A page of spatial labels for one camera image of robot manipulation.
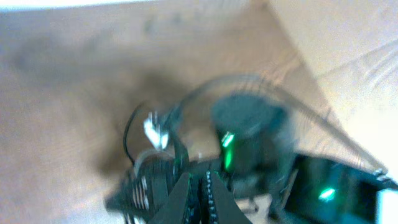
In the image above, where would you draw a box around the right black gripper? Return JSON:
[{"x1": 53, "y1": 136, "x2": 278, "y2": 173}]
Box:
[{"x1": 105, "y1": 156, "x2": 187, "y2": 223}]

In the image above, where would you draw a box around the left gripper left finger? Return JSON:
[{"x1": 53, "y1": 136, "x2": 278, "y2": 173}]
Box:
[{"x1": 148, "y1": 173, "x2": 190, "y2": 224}]

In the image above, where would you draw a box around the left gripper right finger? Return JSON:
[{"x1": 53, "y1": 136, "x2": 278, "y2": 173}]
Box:
[{"x1": 200, "y1": 170, "x2": 252, "y2": 224}]

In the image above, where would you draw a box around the black usb cable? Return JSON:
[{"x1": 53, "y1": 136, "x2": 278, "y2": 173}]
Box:
[{"x1": 123, "y1": 104, "x2": 147, "y2": 166}]

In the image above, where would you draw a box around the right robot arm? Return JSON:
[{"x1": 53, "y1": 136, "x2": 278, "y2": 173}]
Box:
[{"x1": 105, "y1": 93, "x2": 397, "y2": 223}]

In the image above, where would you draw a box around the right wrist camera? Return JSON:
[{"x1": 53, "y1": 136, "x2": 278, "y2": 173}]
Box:
[{"x1": 143, "y1": 111, "x2": 169, "y2": 151}]

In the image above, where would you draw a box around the right camera black cable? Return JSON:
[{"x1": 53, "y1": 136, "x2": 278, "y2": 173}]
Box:
[{"x1": 167, "y1": 73, "x2": 389, "y2": 178}]

